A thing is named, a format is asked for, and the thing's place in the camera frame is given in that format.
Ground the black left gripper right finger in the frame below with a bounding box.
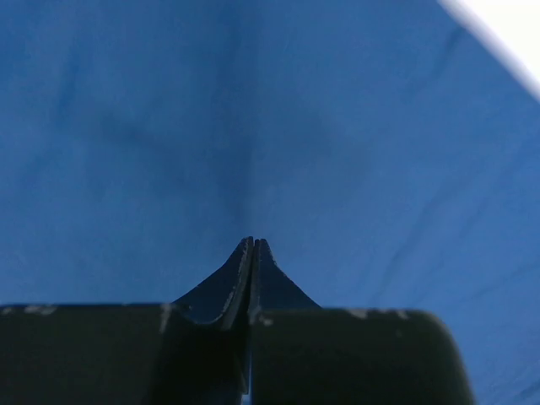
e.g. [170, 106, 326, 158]
[250, 240, 475, 404]

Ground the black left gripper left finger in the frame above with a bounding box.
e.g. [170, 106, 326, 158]
[1, 237, 254, 404]

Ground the blue surgical drape cloth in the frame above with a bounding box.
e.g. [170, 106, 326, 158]
[1, 1, 539, 404]

